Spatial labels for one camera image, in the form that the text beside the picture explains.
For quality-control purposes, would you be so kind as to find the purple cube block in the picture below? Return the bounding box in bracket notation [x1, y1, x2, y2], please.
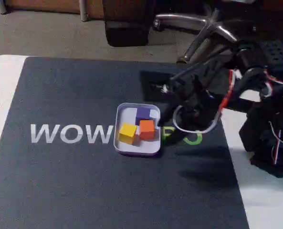
[135, 106, 157, 126]

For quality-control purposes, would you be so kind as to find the orange cube block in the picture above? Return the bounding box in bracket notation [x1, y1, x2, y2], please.
[138, 119, 156, 141]

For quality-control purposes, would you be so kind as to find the yellow cube block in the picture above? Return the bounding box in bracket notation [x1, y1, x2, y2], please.
[118, 122, 138, 145]

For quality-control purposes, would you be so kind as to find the lavender rounded tray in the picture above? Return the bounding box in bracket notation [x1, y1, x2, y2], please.
[114, 102, 162, 157]

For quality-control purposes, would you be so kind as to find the chrome office chair base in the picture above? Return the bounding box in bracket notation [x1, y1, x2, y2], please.
[153, 8, 239, 64]

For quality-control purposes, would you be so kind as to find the dark brown furniture block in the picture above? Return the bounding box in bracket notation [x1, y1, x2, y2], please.
[102, 0, 149, 47]

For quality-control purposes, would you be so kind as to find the dark printed desk mat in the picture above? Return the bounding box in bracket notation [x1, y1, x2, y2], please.
[0, 56, 251, 229]

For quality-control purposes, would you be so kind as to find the brown wooden baseboard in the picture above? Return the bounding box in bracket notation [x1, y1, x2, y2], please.
[0, 0, 104, 21]

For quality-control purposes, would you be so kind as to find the white looped cable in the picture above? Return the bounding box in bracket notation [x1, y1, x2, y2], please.
[172, 82, 273, 134]

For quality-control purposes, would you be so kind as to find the thin black camera cable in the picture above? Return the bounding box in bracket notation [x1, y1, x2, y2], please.
[169, 45, 229, 82]

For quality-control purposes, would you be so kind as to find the red and white wire bundle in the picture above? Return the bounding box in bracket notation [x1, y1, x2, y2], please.
[221, 70, 283, 111]

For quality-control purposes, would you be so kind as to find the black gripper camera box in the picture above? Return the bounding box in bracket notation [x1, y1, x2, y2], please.
[140, 70, 178, 103]

